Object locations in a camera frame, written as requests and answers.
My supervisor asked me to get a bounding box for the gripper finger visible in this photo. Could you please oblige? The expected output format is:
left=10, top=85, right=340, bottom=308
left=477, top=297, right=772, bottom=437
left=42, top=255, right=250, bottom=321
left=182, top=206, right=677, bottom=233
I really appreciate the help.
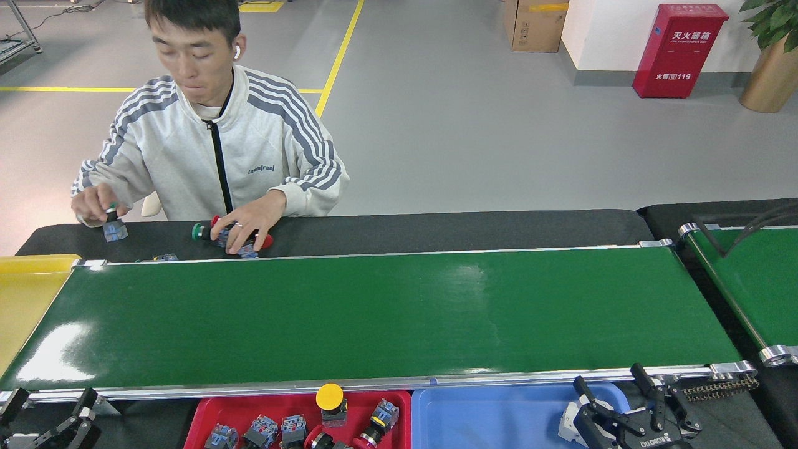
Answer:
left=25, top=387, right=102, bottom=449
left=0, top=387, right=31, bottom=431

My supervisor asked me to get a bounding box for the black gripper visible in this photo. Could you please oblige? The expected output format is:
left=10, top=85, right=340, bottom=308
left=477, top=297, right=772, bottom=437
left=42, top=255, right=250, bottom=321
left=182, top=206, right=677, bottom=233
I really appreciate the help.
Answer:
left=570, top=363, right=705, bottom=449

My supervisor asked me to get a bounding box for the white circuit breaker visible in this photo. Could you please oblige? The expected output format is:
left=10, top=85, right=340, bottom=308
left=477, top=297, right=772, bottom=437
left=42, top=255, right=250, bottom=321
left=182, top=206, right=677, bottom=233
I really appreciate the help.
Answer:
left=558, top=399, right=599, bottom=447

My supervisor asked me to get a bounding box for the yellow mushroom push button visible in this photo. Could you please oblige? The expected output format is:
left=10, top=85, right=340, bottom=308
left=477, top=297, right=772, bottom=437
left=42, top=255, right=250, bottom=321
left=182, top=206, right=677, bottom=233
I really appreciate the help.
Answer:
left=315, top=383, right=349, bottom=428

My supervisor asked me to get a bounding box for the yellow plastic tray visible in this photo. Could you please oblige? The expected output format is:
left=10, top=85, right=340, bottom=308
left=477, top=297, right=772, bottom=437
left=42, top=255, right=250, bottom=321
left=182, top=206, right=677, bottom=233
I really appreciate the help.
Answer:
left=0, top=254, right=82, bottom=378

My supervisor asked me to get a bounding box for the blue plastic tray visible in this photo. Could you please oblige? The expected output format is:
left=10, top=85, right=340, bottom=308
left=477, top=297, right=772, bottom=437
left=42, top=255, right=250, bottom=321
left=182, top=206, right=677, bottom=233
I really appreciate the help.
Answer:
left=411, top=382, right=630, bottom=449

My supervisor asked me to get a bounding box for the red plastic tray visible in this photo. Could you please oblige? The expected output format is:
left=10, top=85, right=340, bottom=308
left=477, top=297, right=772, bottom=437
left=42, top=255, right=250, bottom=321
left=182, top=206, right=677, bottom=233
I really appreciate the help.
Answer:
left=184, top=390, right=413, bottom=449

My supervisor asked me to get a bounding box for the narrow green conveyor belt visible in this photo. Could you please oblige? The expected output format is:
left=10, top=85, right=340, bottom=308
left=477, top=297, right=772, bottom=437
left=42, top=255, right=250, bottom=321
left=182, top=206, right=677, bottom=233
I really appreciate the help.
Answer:
left=678, top=223, right=798, bottom=367

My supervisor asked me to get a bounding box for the person's right hand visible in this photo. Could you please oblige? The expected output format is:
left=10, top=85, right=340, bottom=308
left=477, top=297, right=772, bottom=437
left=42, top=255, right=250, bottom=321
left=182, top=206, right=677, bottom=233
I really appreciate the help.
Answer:
left=70, top=183, right=132, bottom=228

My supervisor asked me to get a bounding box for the person's left hand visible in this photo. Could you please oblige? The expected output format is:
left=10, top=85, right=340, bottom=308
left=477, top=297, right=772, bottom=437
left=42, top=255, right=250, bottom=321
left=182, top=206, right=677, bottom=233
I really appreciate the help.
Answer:
left=210, top=189, right=289, bottom=255

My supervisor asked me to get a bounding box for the person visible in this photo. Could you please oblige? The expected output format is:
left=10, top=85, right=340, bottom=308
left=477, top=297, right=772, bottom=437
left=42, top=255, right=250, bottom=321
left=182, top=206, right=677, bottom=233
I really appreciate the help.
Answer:
left=70, top=0, right=350, bottom=256

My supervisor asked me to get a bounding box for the metal rack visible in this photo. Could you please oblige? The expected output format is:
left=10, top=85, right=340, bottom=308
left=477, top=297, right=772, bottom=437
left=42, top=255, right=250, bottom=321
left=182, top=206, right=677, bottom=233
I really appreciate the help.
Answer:
left=0, top=0, right=43, bottom=63

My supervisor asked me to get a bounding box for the potted plant gold planter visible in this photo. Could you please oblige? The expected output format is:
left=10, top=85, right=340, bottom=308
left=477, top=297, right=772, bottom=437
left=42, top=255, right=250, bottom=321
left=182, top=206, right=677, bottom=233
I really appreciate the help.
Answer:
left=739, top=0, right=798, bottom=113

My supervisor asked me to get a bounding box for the red fire extinguisher box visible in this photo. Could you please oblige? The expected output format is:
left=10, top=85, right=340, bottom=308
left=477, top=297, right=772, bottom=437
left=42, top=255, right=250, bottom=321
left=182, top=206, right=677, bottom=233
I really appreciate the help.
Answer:
left=632, top=3, right=730, bottom=99

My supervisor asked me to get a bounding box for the cardboard box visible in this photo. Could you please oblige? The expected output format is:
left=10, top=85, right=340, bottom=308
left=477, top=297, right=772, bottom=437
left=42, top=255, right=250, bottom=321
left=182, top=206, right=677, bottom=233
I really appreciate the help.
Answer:
left=504, top=0, right=570, bottom=53

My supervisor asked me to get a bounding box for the black drive chain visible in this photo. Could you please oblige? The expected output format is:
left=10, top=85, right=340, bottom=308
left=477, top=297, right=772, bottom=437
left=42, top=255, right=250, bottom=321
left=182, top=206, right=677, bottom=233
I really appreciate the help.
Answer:
left=683, top=374, right=760, bottom=401

